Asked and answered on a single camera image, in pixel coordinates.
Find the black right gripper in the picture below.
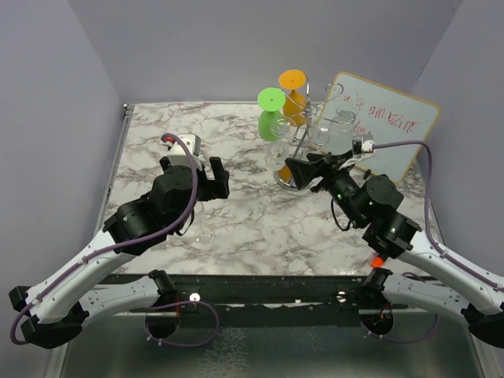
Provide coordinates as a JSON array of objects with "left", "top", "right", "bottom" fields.
[{"left": 285, "top": 149, "right": 365, "bottom": 227}]

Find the clear wine glass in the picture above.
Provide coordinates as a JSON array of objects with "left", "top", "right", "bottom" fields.
[
  {"left": 265, "top": 116, "right": 297, "bottom": 171},
  {"left": 308, "top": 124, "right": 334, "bottom": 153},
  {"left": 194, "top": 202, "right": 214, "bottom": 245}
]

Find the orange plastic wine glass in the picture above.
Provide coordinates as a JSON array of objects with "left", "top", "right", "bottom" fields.
[{"left": 278, "top": 69, "right": 306, "bottom": 126}]

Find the green plastic wine glass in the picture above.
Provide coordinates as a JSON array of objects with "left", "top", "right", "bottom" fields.
[{"left": 258, "top": 87, "right": 286, "bottom": 142}]

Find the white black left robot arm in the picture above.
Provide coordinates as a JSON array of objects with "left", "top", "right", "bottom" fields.
[{"left": 9, "top": 157, "right": 230, "bottom": 349}]

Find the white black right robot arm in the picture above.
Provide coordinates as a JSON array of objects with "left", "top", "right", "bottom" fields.
[{"left": 285, "top": 154, "right": 503, "bottom": 348}]

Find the chrome wine glass rack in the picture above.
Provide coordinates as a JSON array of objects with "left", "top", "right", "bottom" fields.
[{"left": 271, "top": 80, "right": 357, "bottom": 193}]

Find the yellow framed whiteboard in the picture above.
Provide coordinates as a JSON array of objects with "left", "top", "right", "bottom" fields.
[{"left": 315, "top": 72, "right": 440, "bottom": 183}]

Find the red orange marker pen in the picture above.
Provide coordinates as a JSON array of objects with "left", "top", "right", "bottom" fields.
[{"left": 370, "top": 254, "right": 387, "bottom": 269}]

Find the black front mounting bar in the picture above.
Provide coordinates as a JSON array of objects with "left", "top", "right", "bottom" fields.
[{"left": 170, "top": 274, "right": 391, "bottom": 328}]

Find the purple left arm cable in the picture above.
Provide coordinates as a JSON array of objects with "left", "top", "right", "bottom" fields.
[{"left": 9, "top": 135, "right": 200, "bottom": 346}]

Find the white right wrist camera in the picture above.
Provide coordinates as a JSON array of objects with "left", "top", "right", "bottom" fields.
[{"left": 343, "top": 133, "right": 375, "bottom": 168}]

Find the aluminium table edge rail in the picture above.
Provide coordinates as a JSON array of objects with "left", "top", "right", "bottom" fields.
[{"left": 91, "top": 104, "right": 135, "bottom": 239}]

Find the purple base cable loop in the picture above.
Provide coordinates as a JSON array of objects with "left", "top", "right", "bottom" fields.
[{"left": 137, "top": 295, "right": 220, "bottom": 348}]

